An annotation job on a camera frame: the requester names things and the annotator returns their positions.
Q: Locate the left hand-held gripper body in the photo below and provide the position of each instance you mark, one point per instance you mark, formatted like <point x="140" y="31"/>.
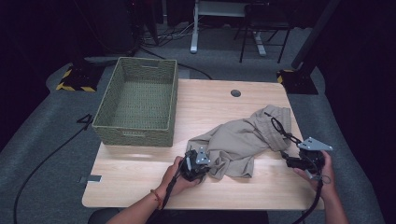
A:
<point x="194" y="168"/>

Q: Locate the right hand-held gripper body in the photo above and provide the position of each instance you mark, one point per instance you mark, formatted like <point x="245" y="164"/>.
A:
<point x="311" y="158"/>

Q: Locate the khaki pants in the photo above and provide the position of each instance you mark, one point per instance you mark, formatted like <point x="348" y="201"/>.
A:
<point x="233" y="140"/>

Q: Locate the green woven basket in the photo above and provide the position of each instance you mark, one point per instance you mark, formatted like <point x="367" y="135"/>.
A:
<point x="140" y="105"/>

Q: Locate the person's left hand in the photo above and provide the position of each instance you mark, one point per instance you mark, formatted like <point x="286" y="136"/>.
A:
<point x="174" y="183"/>

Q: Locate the person's right hand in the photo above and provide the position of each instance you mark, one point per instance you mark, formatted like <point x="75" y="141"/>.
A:
<point x="327" y="180"/>

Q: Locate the person's dark clothing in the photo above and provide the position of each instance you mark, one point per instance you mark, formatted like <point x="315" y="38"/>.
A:
<point x="218" y="218"/>

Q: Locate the black yellow striped stand base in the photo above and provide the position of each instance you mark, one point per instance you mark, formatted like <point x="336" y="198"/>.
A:
<point x="299" y="82"/>
<point x="79" y="79"/>

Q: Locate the dark round table grommet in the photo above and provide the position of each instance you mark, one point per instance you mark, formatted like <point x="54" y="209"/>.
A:
<point x="235" y="93"/>

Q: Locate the black metal chair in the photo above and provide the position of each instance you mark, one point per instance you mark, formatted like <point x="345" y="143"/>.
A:
<point x="244" y="40"/>

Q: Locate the black slanted stand pole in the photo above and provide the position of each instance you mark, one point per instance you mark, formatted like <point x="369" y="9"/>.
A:
<point x="314" y="34"/>

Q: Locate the white desk frame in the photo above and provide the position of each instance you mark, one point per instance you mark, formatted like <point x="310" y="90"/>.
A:
<point x="194" y="31"/>

